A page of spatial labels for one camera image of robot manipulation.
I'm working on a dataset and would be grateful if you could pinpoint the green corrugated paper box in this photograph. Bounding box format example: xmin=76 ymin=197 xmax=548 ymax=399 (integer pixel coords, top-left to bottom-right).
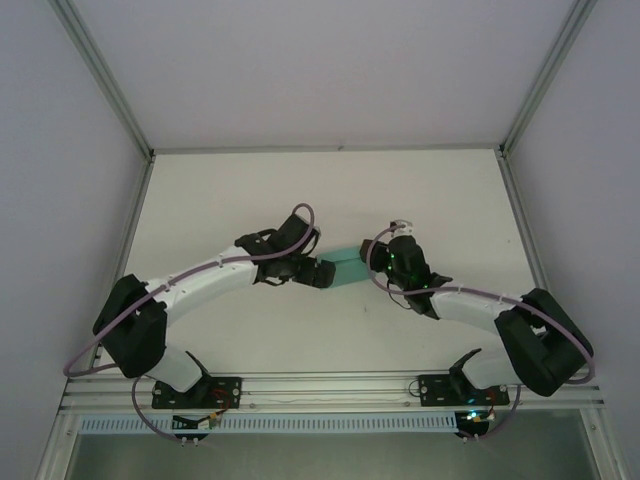
xmin=317 ymin=244 xmax=374 ymax=292

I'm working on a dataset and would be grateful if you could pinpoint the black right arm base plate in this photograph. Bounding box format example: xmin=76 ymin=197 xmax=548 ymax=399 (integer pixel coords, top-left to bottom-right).
xmin=417 ymin=371 xmax=511 ymax=408

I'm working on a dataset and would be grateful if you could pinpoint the aluminium mounting rail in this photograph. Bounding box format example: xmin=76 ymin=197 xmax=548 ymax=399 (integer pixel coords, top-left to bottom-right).
xmin=56 ymin=375 xmax=607 ymax=414

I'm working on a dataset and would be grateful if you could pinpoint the aluminium table side rail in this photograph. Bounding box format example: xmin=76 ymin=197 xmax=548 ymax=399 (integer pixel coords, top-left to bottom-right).
xmin=498 ymin=149 xmax=551 ymax=296
xmin=94 ymin=154 xmax=157 ymax=366

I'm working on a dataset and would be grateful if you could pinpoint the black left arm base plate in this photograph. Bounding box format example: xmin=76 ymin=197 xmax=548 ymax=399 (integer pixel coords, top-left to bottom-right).
xmin=150 ymin=374 xmax=244 ymax=410

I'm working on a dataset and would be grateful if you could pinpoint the white slotted cable duct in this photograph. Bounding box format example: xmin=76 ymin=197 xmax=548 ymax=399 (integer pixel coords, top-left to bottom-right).
xmin=78 ymin=411 xmax=459 ymax=435

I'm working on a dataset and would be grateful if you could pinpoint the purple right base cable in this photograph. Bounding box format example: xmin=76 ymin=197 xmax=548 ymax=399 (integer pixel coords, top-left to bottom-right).
xmin=458 ymin=383 xmax=523 ymax=443

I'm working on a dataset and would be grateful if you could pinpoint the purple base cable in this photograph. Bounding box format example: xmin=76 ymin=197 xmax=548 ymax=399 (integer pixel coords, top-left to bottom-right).
xmin=130 ymin=375 xmax=202 ymax=444
xmin=458 ymin=383 xmax=523 ymax=443

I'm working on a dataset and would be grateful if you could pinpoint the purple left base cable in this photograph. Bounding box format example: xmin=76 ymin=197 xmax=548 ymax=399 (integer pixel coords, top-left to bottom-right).
xmin=130 ymin=375 xmax=202 ymax=444

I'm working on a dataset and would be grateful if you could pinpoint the aluminium frame post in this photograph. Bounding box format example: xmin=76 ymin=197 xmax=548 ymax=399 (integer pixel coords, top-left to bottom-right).
xmin=58 ymin=0 xmax=155 ymax=159
xmin=498 ymin=0 xmax=600 ymax=159

